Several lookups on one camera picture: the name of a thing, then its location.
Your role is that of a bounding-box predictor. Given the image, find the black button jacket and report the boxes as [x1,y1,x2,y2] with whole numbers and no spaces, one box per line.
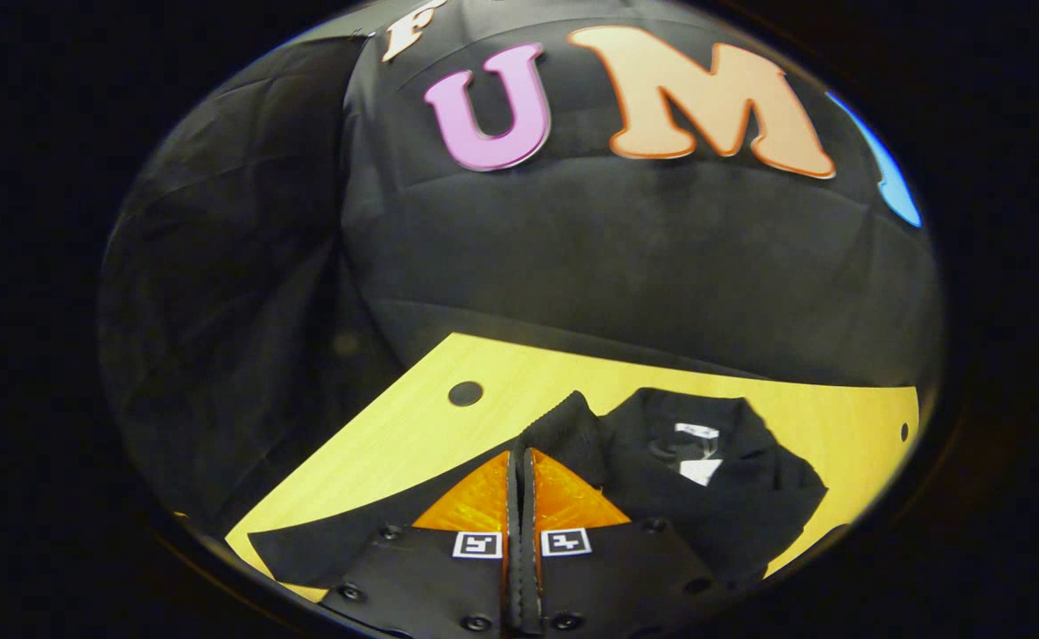
[247,388,829,591]

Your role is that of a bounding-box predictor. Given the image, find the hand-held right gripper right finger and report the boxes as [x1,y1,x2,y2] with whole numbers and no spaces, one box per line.
[519,446,733,639]

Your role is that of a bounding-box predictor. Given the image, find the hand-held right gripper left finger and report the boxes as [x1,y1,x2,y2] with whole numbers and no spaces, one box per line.
[319,448,522,639]

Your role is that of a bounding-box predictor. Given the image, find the black backdrop cloth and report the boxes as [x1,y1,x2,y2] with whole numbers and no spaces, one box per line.
[98,0,944,533]

